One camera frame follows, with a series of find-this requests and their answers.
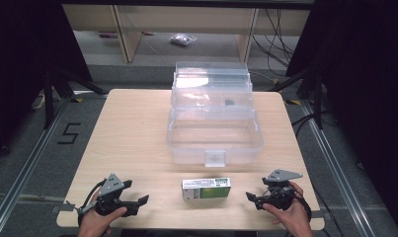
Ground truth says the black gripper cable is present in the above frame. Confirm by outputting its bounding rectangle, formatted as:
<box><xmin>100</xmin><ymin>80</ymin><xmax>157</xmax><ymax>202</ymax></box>
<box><xmin>76</xmin><ymin>178</ymin><xmax>108</xmax><ymax>215</ymax></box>
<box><xmin>293</xmin><ymin>192</ymin><xmax>313</xmax><ymax>228</ymax></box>

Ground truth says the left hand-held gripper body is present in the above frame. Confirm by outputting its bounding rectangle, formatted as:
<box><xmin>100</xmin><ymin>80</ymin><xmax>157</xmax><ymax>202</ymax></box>
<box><xmin>77</xmin><ymin>173</ymin><xmax>128</xmax><ymax>218</ymax></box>

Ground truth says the light wooden desk frame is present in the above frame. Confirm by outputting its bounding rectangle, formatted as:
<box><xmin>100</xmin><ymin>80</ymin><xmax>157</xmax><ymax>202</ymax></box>
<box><xmin>61</xmin><ymin>3</ymin><xmax>312</xmax><ymax>64</ymax></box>

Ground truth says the dark curtain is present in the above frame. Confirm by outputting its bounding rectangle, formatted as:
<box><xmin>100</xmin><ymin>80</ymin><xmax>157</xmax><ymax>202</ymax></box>
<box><xmin>0</xmin><ymin>0</ymin><xmax>94</xmax><ymax>166</ymax></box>
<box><xmin>284</xmin><ymin>0</ymin><xmax>398</xmax><ymax>228</ymax></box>

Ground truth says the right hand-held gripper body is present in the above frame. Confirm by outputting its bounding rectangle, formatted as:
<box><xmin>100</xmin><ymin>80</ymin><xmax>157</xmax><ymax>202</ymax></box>
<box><xmin>262</xmin><ymin>168</ymin><xmax>304</xmax><ymax>211</ymax></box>

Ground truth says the aluminium floor rail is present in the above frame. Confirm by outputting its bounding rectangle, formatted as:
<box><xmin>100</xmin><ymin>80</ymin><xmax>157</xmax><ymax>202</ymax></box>
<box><xmin>299</xmin><ymin>98</ymin><xmax>376</xmax><ymax>237</ymax></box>
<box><xmin>0</xmin><ymin>98</ymin><xmax>72</xmax><ymax>237</ymax></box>

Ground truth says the clear plastic bag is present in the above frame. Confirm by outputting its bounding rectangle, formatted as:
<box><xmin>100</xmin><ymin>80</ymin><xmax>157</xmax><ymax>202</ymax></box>
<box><xmin>169</xmin><ymin>33</ymin><xmax>199</xmax><ymax>47</ymax></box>

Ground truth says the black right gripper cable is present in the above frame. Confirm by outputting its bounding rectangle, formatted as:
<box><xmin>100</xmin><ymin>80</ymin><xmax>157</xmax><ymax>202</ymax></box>
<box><xmin>293</xmin><ymin>192</ymin><xmax>313</xmax><ymax>228</ymax></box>

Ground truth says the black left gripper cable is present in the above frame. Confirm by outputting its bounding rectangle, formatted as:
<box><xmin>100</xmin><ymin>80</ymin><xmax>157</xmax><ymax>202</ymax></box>
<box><xmin>76</xmin><ymin>178</ymin><xmax>108</xmax><ymax>215</ymax></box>

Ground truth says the person's right hand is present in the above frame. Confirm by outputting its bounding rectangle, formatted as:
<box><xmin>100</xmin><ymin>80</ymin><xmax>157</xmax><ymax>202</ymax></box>
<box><xmin>262</xmin><ymin>181</ymin><xmax>315</xmax><ymax>237</ymax></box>

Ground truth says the clear plastic storage box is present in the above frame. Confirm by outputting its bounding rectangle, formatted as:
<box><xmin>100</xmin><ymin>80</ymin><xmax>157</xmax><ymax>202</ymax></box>
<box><xmin>165</xmin><ymin>61</ymin><xmax>266</xmax><ymax>169</ymax></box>

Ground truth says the black floor cable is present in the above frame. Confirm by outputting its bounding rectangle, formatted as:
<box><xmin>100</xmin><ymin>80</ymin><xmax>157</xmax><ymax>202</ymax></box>
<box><xmin>290</xmin><ymin>111</ymin><xmax>323</xmax><ymax>137</ymax></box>

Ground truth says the green and white carton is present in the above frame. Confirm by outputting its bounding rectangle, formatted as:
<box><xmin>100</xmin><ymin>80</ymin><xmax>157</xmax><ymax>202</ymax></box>
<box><xmin>181</xmin><ymin>177</ymin><xmax>232</xmax><ymax>202</ymax></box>

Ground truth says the bundle of black cables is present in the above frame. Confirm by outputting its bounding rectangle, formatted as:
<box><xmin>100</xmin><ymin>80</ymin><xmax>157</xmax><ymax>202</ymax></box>
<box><xmin>251</xmin><ymin>8</ymin><xmax>295</xmax><ymax>69</ymax></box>

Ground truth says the black metal stand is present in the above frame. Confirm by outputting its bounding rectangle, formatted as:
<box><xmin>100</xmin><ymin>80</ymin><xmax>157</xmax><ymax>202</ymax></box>
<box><xmin>268</xmin><ymin>64</ymin><xmax>325</xmax><ymax>130</ymax></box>
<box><xmin>42</xmin><ymin>66</ymin><xmax>110</xmax><ymax>130</ymax></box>

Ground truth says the person's left hand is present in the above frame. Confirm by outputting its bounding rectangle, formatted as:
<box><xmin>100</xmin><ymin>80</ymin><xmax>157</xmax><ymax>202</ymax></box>
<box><xmin>77</xmin><ymin>191</ymin><xmax>128</xmax><ymax>237</ymax></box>

